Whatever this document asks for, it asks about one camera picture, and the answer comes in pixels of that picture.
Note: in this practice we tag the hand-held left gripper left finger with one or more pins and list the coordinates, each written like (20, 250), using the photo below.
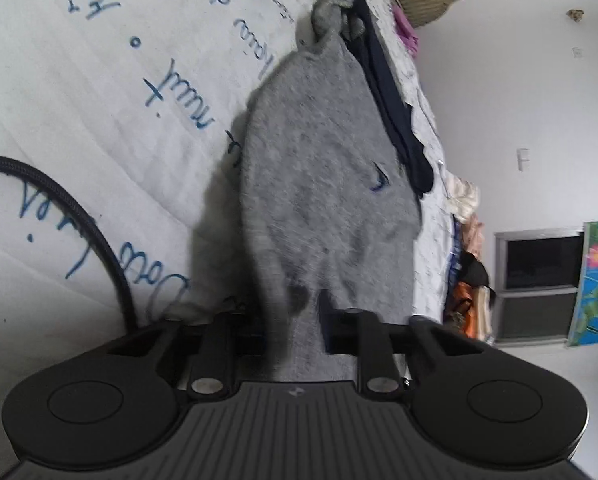
(251, 332)

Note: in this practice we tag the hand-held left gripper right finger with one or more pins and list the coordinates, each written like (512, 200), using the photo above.
(330, 332)

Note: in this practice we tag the grey knit garment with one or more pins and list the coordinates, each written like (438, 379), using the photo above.
(324, 175)

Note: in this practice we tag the pile of mixed clothes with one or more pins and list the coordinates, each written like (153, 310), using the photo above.
(471, 270)

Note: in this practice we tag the grey framed window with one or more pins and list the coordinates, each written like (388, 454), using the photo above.
(539, 285)

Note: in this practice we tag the navy garment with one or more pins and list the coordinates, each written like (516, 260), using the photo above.
(384, 85)

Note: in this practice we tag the white bedsheet with blue writing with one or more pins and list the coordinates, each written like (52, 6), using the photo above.
(104, 85)

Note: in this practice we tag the purple cloth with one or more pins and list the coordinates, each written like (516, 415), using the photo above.
(407, 30)

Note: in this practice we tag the white wall switch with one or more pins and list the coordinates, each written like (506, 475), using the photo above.
(523, 159)

